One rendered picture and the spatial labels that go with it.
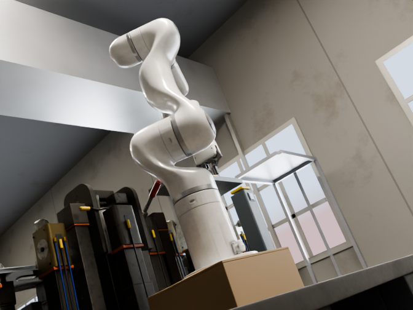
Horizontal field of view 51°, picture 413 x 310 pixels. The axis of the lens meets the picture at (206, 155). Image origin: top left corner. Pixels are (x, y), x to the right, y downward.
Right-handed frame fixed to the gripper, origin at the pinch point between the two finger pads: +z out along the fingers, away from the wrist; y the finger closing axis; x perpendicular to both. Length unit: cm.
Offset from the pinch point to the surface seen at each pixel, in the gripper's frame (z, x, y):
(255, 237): 27.1, -10.0, -2.6
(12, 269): 23, 68, 31
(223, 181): 7.4, 7.3, -6.4
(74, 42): -177, -67, 107
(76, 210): 13, 57, 15
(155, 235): 20.5, 29.4, 12.1
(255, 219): 20.7, -10.1, -5.1
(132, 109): -143, -132, 119
